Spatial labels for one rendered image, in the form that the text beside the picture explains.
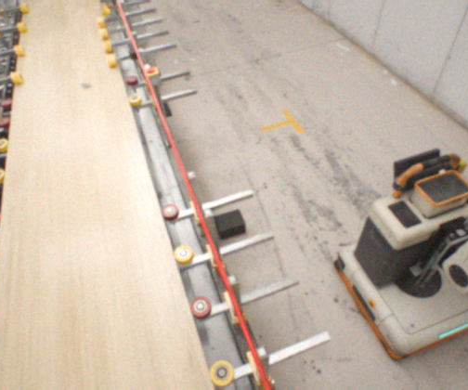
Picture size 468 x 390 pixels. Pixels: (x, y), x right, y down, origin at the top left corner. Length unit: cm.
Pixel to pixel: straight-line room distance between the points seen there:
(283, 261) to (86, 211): 136
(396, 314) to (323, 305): 46
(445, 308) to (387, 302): 30
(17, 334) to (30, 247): 40
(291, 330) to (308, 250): 59
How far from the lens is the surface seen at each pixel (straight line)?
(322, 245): 261
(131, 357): 140
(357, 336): 237
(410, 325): 216
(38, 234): 185
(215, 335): 165
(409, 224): 181
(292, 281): 151
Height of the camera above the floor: 218
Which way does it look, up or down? 49 degrees down
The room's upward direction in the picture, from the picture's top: 6 degrees counter-clockwise
